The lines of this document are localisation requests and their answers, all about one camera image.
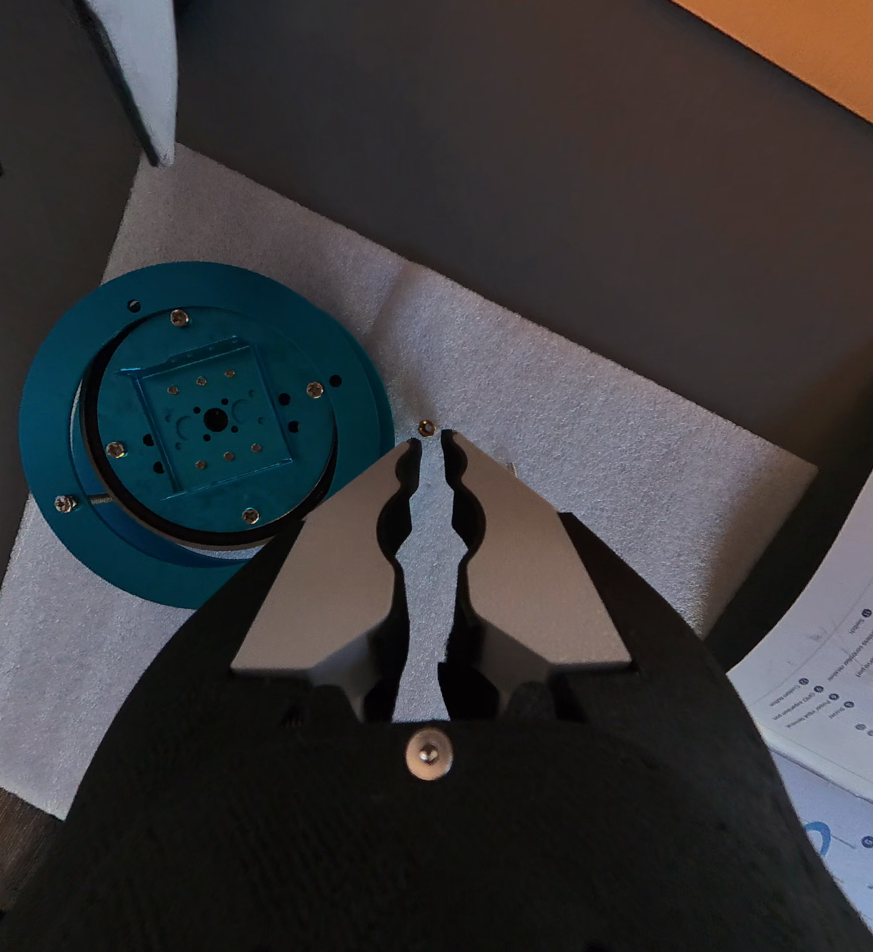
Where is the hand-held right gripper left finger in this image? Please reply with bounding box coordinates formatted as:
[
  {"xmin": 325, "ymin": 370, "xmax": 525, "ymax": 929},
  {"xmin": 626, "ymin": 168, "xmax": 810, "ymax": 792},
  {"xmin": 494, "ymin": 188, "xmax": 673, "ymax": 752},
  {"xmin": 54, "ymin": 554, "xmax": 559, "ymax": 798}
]
[{"xmin": 230, "ymin": 437, "xmax": 424, "ymax": 721}]

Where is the orange cardboard box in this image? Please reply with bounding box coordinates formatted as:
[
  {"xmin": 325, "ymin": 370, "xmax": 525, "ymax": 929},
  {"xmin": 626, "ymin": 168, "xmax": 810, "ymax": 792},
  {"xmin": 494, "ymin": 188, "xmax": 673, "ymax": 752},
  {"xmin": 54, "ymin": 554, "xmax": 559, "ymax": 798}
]
[{"xmin": 666, "ymin": 0, "xmax": 873, "ymax": 150}]

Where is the dark grey desk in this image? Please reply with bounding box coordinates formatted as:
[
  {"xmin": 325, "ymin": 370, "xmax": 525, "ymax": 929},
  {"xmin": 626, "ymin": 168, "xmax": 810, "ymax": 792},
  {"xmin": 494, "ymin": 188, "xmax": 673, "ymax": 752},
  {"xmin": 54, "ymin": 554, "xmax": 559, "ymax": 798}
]
[{"xmin": 0, "ymin": 0, "xmax": 873, "ymax": 916}]

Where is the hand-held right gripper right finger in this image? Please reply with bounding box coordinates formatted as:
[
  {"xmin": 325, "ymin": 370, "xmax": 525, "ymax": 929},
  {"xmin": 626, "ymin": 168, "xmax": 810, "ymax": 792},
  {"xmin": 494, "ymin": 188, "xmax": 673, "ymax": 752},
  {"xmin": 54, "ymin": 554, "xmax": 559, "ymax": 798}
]
[{"xmin": 438, "ymin": 428, "xmax": 636, "ymax": 699}]

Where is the white printed manual booklet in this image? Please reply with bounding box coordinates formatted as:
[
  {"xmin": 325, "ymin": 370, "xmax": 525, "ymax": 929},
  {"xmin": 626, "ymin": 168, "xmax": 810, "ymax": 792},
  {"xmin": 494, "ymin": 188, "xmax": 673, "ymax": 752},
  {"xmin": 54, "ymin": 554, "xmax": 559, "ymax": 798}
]
[{"xmin": 726, "ymin": 385, "xmax": 873, "ymax": 952}]

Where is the white foam sheet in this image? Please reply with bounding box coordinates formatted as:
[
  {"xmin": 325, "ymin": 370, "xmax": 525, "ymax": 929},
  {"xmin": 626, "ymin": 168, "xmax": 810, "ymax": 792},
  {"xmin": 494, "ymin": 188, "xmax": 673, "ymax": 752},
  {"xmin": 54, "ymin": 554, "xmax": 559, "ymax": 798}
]
[{"xmin": 0, "ymin": 144, "xmax": 817, "ymax": 820}]

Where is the blue round metal turntable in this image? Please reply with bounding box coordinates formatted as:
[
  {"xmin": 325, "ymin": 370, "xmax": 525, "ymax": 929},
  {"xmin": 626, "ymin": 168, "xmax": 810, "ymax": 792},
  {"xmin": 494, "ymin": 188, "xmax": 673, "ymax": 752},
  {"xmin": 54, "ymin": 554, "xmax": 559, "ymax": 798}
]
[{"xmin": 17, "ymin": 261, "xmax": 396, "ymax": 610}]

